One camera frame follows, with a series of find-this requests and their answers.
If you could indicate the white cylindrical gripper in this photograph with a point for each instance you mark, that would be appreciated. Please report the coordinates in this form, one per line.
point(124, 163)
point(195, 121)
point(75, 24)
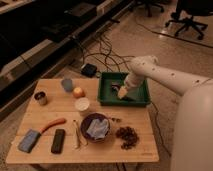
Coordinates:
point(123, 92)

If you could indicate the black brush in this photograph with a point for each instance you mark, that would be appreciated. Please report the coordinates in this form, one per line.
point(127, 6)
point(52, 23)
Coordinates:
point(115, 86)

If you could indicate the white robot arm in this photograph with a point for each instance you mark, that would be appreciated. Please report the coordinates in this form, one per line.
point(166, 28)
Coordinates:
point(177, 81)

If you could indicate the green plastic tray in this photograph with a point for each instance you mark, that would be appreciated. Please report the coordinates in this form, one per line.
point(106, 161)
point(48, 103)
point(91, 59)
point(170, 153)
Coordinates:
point(113, 92)

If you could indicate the black power adapter box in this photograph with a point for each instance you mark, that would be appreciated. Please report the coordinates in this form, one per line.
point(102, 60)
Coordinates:
point(88, 70)

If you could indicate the white round container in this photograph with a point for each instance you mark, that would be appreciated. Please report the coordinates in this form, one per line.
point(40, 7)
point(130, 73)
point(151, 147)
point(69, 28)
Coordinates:
point(82, 104)

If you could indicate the bunch of dark grapes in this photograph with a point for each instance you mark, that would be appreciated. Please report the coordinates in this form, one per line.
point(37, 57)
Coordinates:
point(129, 137)

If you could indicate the dark bowl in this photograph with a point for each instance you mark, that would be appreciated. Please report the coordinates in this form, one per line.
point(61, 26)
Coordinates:
point(86, 122)

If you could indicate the orange apple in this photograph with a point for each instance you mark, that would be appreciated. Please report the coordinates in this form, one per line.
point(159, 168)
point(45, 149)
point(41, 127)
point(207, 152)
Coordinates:
point(78, 92)

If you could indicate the blue cloth in bowl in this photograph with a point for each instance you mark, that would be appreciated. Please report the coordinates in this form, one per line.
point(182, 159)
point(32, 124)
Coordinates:
point(98, 129)

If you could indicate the blue-grey plastic cup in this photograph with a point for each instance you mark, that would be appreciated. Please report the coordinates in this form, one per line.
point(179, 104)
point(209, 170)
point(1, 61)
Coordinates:
point(67, 84)

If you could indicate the metal tongs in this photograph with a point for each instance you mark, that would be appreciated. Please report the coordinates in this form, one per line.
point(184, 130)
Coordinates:
point(78, 136)

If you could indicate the small metal cup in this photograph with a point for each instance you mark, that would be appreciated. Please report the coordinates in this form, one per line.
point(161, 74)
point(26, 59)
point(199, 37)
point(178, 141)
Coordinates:
point(41, 98)

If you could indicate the black remote control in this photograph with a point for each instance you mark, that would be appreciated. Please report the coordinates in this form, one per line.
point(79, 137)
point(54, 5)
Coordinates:
point(58, 141)

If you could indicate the black office chair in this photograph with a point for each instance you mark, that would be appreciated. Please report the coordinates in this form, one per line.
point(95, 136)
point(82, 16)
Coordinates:
point(185, 12)

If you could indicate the cleaver with orange handle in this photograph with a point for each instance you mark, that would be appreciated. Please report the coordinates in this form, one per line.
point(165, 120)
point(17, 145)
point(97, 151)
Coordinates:
point(32, 136)

